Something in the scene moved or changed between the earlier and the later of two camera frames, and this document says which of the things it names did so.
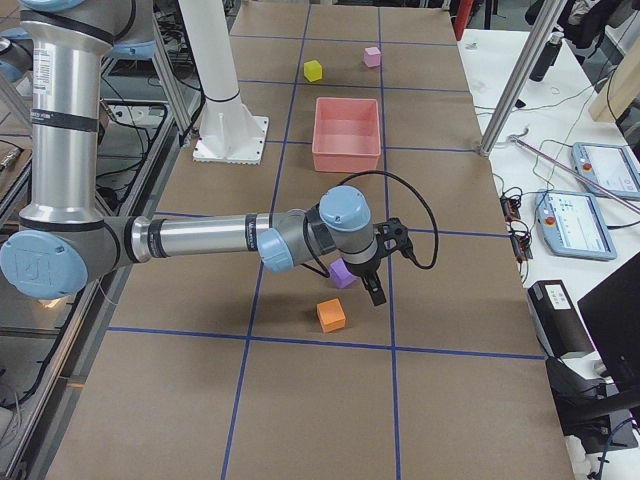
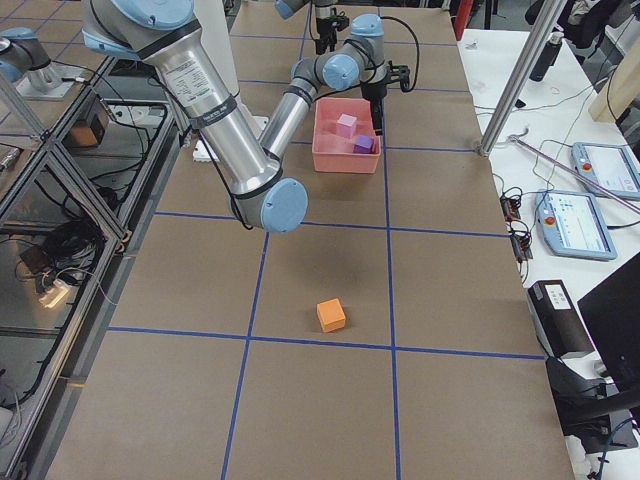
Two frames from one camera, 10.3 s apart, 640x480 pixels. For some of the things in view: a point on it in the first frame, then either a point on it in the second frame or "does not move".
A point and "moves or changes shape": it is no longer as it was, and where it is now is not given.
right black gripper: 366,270 to 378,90
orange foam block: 331,315 does not move
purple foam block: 340,274 to 364,144
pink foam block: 372,56 moves or changes shape
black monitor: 611,311 does not move
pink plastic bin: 346,135 does not move
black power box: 559,326 does not move
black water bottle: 547,57 does not move
